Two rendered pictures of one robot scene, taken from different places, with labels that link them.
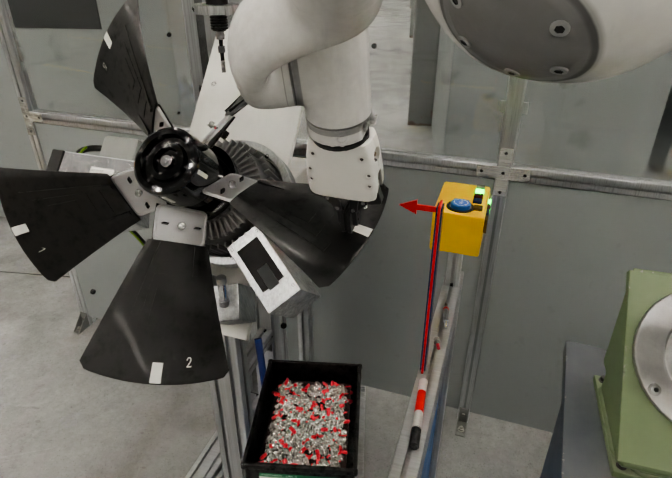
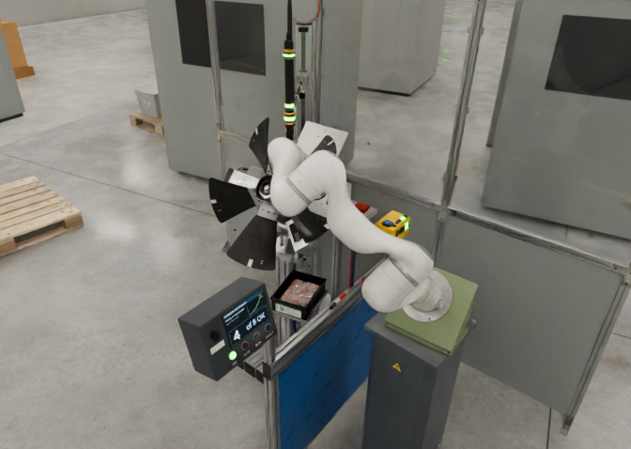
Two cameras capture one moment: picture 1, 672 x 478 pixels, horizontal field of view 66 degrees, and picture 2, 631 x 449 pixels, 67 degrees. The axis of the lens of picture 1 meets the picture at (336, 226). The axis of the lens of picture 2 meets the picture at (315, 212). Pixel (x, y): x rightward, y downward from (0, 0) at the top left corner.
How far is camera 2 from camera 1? 1.26 m
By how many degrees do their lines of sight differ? 17
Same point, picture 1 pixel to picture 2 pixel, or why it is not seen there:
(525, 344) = not seen: hidden behind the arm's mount
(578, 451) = (378, 317)
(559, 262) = (470, 263)
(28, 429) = (193, 293)
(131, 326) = (244, 244)
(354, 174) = (319, 208)
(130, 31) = (264, 131)
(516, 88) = (451, 167)
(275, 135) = not seen: hidden behind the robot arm
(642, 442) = (393, 316)
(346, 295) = (363, 259)
